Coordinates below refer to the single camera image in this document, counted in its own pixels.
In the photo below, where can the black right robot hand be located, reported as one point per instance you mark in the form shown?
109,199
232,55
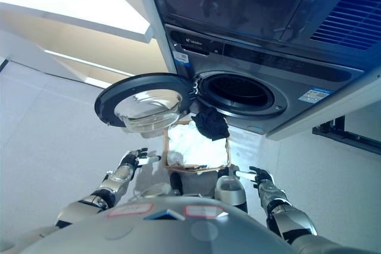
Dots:
262,176

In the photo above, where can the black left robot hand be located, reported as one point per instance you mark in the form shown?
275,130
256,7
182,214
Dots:
134,159

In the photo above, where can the black garment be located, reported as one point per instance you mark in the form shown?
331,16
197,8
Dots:
211,124

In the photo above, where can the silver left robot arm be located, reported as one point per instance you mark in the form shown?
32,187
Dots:
119,176

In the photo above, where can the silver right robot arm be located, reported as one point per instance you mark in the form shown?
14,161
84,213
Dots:
282,206

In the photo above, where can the brown woven laundry basket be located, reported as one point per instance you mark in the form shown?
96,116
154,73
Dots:
165,147

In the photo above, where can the white clothes pile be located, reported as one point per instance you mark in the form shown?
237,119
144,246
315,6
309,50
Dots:
199,150

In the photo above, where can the grey front-load washing machine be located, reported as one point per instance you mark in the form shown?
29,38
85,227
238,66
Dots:
297,72

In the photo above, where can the silver right robot leg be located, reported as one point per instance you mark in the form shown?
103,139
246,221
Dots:
230,194

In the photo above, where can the silver robot leg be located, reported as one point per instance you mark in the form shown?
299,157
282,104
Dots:
154,191
230,194

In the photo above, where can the silver left robot leg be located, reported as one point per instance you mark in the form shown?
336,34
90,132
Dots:
154,191

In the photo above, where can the black right robot foot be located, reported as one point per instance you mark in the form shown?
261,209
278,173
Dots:
224,173

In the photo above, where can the black robot foot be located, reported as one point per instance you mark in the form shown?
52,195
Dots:
224,173
175,183

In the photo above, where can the black left robot foot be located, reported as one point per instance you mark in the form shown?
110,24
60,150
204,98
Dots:
175,183

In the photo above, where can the red bordered white label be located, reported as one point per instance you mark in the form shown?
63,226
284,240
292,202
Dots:
131,209
205,210

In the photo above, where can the blue square torso marker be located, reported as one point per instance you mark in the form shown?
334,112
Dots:
163,215

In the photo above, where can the round glass washer door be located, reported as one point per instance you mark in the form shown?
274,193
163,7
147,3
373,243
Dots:
125,93

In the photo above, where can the grey robot torso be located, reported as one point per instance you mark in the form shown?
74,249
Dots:
166,233

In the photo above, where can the blue white energy sticker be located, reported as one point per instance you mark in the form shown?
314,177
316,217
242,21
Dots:
315,94

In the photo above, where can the barcode sticker with blue edge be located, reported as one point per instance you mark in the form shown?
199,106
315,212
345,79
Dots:
181,59

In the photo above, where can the white open shelf unit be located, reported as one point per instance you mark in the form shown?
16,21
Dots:
89,26

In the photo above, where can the dark stacked dryer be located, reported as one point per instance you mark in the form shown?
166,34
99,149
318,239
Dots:
238,4

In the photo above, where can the black metal rail frame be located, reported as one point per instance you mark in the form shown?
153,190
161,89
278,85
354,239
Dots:
351,136

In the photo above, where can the white appliance cabinet frame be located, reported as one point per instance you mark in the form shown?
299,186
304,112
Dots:
342,108

